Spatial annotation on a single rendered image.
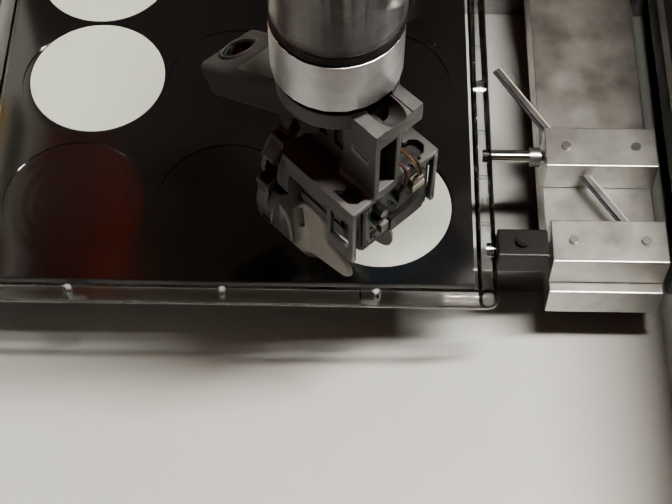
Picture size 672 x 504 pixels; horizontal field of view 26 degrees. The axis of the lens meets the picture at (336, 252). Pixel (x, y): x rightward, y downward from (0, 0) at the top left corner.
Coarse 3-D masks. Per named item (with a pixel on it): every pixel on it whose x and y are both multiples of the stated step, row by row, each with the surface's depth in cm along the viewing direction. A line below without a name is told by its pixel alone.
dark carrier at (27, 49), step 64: (192, 0) 113; (256, 0) 113; (448, 0) 113; (192, 64) 109; (448, 64) 109; (0, 128) 106; (64, 128) 106; (128, 128) 106; (192, 128) 106; (256, 128) 106; (448, 128) 106; (0, 192) 103; (64, 192) 103; (128, 192) 103; (192, 192) 103; (256, 192) 103; (0, 256) 100; (64, 256) 100; (128, 256) 100; (192, 256) 100; (256, 256) 100; (448, 256) 100
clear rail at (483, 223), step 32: (480, 0) 112; (480, 32) 111; (480, 64) 109; (480, 96) 107; (480, 128) 106; (480, 160) 104; (480, 192) 103; (480, 224) 101; (480, 256) 100; (480, 288) 99
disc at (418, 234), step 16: (448, 192) 103; (432, 208) 102; (448, 208) 102; (400, 224) 102; (416, 224) 102; (432, 224) 102; (448, 224) 102; (400, 240) 101; (416, 240) 101; (432, 240) 101; (368, 256) 100; (384, 256) 100; (400, 256) 100; (416, 256) 100
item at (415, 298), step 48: (0, 288) 99; (48, 288) 99; (96, 288) 99; (144, 288) 99; (192, 288) 99; (240, 288) 99; (288, 288) 99; (336, 288) 99; (384, 288) 99; (432, 288) 99
